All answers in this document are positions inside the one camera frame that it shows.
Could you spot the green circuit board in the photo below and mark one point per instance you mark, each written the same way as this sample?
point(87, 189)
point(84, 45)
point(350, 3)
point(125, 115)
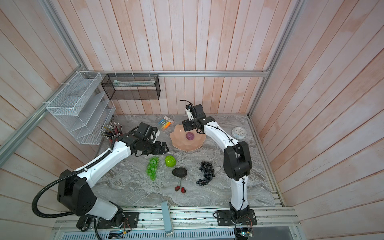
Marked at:
point(242, 234)

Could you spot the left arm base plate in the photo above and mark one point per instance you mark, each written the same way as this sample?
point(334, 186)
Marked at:
point(123, 220)

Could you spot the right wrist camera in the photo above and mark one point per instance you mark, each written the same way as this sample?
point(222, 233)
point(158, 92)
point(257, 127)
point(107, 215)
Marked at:
point(190, 110)

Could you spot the white mesh shelf organizer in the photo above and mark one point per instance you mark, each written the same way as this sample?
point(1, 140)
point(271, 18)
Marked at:
point(81, 110)

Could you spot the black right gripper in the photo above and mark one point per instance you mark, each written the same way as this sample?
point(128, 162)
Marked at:
point(186, 124)

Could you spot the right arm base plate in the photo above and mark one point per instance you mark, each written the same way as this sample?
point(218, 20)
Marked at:
point(231, 218)

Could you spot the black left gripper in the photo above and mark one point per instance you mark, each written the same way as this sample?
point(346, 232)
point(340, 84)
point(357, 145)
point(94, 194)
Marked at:
point(157, 151)

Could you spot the dark avocado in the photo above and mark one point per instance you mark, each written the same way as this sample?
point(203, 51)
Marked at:
point(180, 172)

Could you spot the black mesh wall basket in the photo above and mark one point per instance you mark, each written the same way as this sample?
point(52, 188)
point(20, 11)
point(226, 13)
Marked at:
point(129, 87)

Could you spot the green striped melon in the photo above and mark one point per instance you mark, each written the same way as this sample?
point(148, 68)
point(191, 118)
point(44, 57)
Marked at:
point(170, 161)

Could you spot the highlighter marker pack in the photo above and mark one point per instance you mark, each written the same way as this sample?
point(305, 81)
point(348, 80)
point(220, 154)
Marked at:
point(165, 123)

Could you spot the green grape bunch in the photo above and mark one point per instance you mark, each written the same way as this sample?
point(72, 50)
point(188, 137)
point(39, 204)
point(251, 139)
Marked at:
point(152, 168)

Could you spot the pink scalloped fruit bowl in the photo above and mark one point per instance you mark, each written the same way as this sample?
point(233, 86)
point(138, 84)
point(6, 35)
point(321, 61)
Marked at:
point(186, 140)

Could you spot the black stapler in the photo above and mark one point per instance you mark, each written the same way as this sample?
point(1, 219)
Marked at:
point(83, 223)

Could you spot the white round timer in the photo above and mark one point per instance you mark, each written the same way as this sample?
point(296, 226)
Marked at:
point(239, 133)

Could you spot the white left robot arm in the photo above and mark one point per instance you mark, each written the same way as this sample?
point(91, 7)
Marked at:
point(75, 190)

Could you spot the purple fig fruit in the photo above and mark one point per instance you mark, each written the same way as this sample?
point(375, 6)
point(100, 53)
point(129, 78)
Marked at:
point(190, 136)

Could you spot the light blue bar on rail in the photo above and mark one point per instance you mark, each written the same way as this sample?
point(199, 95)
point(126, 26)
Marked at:
point(167, 219)

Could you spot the bundle of coloured pencils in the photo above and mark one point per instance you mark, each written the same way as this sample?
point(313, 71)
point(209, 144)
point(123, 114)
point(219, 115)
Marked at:
point(112, 129)

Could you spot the red cherry pair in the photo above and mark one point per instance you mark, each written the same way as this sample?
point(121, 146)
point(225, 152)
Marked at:
point(179, 187)

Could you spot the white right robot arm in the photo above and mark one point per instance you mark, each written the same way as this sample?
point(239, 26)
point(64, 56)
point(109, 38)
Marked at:
point(237, 158)

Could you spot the black grape bunch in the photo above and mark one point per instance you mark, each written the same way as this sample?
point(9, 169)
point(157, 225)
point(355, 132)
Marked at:
point(208, 173)

